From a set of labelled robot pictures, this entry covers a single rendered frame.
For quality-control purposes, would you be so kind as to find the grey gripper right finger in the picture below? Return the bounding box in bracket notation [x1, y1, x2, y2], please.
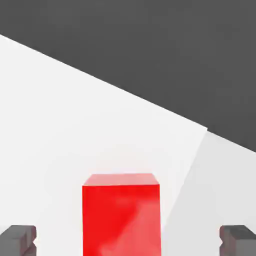
[219, 224, 256, 256]

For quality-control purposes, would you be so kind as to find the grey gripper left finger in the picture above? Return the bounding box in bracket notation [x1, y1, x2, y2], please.
[0, 224, 38, 256]

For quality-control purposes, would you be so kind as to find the small red cube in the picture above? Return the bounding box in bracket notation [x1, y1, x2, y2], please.
[81, 173, 162, 256]

